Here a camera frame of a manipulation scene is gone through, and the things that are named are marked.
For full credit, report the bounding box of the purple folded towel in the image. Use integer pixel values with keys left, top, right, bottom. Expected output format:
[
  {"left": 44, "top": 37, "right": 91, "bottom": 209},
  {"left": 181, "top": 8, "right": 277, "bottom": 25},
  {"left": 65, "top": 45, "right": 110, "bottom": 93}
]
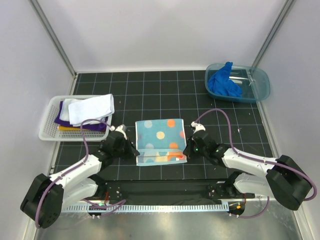
[{"left": 54, "top": 101, "right": 107, "bottom": 132}]

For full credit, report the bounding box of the aluminium frame post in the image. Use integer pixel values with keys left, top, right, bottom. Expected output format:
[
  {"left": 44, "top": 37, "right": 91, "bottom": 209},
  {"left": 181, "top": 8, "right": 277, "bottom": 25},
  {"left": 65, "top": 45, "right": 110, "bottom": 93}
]
[
  {"left": 28, "top": 0, "right": 77, "bottom": 78},
  {"left": 251, "top": 0, "right": 296, "bottom": 68}
]

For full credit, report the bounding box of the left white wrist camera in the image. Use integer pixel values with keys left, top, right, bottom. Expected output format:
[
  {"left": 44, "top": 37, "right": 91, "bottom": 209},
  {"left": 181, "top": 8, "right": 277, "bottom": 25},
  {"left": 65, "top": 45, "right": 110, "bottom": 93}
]
[{"left": 109, "top": 124, "right": 127, "bottom": 139}]

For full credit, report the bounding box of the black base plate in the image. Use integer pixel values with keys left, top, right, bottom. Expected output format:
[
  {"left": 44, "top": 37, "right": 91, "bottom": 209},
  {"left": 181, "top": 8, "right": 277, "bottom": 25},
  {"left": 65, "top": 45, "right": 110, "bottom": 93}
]
[{"left": 87, "top": 179, "right": 255, "bottom": 206}]

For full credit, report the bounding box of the yellow folded towel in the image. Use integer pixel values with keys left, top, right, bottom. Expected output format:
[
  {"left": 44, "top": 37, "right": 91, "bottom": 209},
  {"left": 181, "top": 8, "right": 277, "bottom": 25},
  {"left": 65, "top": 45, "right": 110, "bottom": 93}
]
[{"left": 57, "top": 125, "right": 81, "bottom": 131}]

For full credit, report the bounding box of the purple cable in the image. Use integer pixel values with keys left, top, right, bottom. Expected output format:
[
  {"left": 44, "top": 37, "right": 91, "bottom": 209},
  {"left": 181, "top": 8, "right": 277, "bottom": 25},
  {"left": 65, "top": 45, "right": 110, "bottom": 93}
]
[
  {"left": 34, "top": 118, "right": 127, "bottom": 230},
  {"left": 193, "top": 108, "right": 316, "bottom": 219}
]

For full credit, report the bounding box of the left aluminium frame post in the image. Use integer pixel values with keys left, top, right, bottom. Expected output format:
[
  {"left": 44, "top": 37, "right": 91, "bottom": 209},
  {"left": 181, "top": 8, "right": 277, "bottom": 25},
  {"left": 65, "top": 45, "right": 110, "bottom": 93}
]
[{"left": 28, "top": 0, "right": 77, "bottom": 78}]

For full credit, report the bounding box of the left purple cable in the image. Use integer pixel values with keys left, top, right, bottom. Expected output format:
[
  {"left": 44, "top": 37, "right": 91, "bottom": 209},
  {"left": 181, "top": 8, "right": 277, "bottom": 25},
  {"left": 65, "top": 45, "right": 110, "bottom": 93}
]
[{"left": 34, "top": 118, "right": 127, "bottom": 230}]

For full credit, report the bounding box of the orange patterned towel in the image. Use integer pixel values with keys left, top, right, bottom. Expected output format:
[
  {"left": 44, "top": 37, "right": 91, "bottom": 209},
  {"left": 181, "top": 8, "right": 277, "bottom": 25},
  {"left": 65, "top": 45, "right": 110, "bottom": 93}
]
[{"left": 135, "top": 118, "right": 187, "bottom": 167}]

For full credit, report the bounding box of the white slotted cable duct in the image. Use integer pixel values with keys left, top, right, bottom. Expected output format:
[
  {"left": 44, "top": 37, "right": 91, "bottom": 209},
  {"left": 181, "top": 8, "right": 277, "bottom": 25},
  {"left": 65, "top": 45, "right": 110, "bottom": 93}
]
[{"left": 61, "top": 202, "right": 229, "bottom": 214}]

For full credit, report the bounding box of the white towel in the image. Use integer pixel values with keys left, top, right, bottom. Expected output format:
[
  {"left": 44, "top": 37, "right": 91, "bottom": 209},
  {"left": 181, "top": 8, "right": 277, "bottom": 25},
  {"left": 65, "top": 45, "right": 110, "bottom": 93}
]
[{"left": 68, "top": 94, "right": 115, "bottom": 125}]

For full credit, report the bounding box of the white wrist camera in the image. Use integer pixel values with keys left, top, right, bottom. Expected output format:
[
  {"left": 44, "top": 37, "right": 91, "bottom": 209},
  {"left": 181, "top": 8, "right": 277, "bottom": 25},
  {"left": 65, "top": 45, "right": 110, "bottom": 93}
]
[
  {"left": 109, "top": 124, "right": 127, "bottom": 139},
  {"left": 190, "top": 121, "right": 206, "bottom": 134}
]

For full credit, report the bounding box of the teal plastic bowl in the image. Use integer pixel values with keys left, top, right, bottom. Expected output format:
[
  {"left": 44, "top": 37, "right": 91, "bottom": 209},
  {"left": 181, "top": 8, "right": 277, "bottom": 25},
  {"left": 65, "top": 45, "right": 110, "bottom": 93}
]
[{"left": 204, "top": 63, "right": 270, "bottom": 103}]

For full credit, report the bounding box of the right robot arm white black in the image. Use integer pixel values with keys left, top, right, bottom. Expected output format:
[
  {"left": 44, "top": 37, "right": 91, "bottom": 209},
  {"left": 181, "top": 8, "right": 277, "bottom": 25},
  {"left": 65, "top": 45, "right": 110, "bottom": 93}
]
[{"left": 183, "top": 130, "right": 312, "bottom": 211}]

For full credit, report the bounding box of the white plastic basket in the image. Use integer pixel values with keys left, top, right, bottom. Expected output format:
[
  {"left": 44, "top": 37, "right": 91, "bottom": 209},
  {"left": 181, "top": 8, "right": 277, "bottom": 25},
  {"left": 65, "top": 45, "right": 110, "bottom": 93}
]
[{"left": 38, "top": 95, "right": 110, "bottom": 142}]

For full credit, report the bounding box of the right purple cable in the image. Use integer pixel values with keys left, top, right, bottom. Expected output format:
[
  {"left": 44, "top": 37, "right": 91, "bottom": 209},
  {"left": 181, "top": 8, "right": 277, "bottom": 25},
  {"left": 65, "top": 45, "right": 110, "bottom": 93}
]
[{"left": 193, "top": 108, "right": 316, "bottom": 219}]

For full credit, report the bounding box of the right aluminium frame post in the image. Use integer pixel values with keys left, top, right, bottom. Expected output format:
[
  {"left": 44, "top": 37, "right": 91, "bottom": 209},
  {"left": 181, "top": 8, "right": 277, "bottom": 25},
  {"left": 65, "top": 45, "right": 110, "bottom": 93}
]
[{"left": 251, "top": 0, "right": 296, "bottom": 68}]

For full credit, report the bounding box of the light blue bear towel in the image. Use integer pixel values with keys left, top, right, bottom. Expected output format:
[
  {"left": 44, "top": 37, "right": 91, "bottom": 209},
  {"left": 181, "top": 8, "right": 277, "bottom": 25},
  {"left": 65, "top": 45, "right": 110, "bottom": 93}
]
[{"left": 59, "top": 98, "right": 81, "bottom": 122}]

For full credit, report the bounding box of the dark blue towel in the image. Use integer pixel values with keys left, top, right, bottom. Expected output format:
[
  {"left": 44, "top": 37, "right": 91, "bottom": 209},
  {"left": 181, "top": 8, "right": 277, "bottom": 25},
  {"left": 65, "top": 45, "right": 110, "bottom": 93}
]
[{"left": 207, "top": 61, "right": 243, "bottom": 98}]

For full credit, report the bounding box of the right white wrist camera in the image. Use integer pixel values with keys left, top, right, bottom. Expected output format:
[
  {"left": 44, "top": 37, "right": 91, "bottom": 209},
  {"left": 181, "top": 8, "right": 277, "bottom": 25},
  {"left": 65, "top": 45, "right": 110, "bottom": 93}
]
[{"left": 190, "top": 121, "right": 206, "bottom": 134}]

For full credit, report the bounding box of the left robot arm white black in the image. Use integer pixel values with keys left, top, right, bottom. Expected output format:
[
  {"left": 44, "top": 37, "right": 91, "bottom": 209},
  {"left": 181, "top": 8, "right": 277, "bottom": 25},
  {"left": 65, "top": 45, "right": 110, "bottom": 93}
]
[{"left": 20, "top": 124, "right": 139, "bottom": 229}]

